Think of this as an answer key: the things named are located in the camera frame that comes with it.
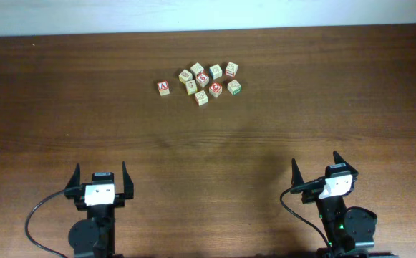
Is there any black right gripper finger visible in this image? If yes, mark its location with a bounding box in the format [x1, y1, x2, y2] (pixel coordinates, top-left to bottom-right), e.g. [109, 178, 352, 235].
[289, 158, 327, 195]
[333, 150, 359, 176]

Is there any red bottom picture block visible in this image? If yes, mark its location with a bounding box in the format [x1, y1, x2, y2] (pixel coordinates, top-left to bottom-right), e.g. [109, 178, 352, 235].
[225, 62, 238, 77]

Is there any green edged picture block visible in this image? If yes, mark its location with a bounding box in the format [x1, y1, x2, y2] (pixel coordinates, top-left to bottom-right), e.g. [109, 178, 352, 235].
[227, 80, 242, 95]

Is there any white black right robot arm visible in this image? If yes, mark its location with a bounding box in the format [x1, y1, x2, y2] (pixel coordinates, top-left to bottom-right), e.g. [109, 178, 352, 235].
[279, 151, 394, 258]

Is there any blue H block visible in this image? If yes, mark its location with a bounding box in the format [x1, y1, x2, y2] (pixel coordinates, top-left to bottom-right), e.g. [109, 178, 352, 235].
[209, 64, 223, 80]

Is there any red number 6 block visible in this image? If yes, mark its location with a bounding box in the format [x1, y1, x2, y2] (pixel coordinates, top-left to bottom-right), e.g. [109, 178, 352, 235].
[195, 72, 210, 88]

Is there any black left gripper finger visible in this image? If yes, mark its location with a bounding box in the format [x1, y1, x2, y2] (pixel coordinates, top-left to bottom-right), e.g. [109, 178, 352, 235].
[115, 161, 135, 199]
[64, 164, 84, 199]

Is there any red E elephant block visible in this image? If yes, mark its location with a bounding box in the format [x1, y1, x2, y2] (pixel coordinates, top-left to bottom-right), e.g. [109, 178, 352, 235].
[194, 90, 208, 106]

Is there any blue E leaf block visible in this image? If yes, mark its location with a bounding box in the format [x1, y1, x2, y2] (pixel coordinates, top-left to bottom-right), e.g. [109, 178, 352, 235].
[190, 62, 204, 77]

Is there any red Q block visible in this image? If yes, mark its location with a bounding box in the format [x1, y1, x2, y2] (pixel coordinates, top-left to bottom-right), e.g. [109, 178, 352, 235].
[209, 82, 223, 97]

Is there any pineapple green B block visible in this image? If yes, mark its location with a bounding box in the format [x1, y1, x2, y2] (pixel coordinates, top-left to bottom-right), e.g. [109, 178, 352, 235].
[178, 69, 193, 85]

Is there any yellow car block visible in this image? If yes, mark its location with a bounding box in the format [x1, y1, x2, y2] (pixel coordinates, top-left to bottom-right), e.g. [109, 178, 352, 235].
[185, 80, 198, 95]

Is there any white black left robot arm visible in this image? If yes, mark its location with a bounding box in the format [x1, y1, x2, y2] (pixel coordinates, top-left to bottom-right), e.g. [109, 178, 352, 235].
[64, 163, 134, 258]

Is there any red letter A block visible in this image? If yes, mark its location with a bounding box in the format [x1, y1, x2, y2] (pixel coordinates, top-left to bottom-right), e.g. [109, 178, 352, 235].
[157, 81, 170, 96]

